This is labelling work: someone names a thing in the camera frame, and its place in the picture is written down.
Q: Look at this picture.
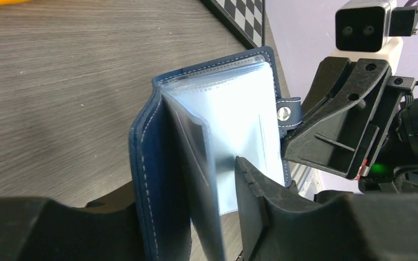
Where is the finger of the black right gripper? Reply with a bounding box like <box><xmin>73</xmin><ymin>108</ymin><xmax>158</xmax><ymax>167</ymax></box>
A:
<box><xmin>281</xmin><ymin>57</ymin><xmax>391</xmax><ymax>178</ymax></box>

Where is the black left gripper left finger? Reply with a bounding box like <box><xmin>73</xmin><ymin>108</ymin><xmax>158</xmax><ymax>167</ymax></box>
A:
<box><xmin>0</xmin><ymin>182</ymin><xmax>146</xmax><ymax>260</ymax></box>

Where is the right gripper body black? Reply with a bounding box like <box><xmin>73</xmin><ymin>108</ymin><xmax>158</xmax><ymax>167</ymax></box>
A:
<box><xmin>347</xmin><ymin>76</ymin><xmax>418</xmax><ymax>194</ymax></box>

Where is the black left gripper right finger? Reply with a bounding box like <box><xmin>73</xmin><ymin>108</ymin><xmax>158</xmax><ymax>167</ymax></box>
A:
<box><xmin>235</xmin><ymin>157</ymin><xmax>418</xmax><ymax>260</ymax></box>

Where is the blue leather card holder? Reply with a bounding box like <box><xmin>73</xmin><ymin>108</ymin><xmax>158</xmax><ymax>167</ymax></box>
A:
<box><xmin>129</xmin><ymin>46</ymin><xmax>302</xmax><ymax>260</ymax></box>

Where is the black white chessboard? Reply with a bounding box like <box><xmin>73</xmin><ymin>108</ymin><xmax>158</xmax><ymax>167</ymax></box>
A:
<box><xmin>201</xmin><ymin>0</ymin><xmax>265</xmax><ymax>49</ymax></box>

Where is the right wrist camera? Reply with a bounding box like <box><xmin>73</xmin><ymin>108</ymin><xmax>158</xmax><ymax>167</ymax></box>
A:
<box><xmin>332</xmin><ymin>1</ymin><xmax>418</xmax><ymax>71</ymax></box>

